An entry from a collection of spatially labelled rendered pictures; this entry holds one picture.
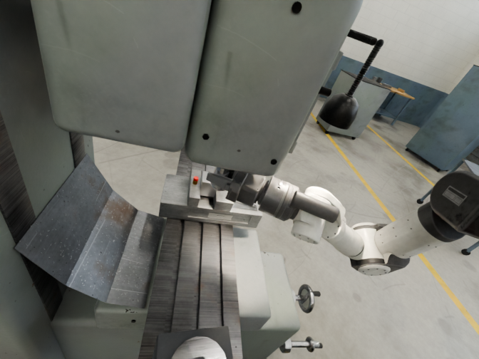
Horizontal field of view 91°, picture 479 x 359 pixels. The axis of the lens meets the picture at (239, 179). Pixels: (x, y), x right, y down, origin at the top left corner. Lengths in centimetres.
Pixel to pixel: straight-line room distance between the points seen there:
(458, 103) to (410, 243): 587
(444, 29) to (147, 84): 911
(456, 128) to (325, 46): 608
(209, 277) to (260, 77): 55
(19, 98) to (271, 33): 41
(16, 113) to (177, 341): 45
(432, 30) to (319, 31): 872
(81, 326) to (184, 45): 80
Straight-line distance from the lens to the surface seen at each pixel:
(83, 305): 92
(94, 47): 36
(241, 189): 52
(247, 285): 85
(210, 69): 36
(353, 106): 55
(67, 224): 70
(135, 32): 34
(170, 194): 81
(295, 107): 39
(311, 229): 54
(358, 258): 74
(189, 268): 73
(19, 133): 55
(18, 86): 53
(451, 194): 60
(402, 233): 69
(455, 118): 645
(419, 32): 887
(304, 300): 120
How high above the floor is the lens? 157
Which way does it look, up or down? 36 degrees down
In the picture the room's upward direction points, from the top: 21 degrees clockwise
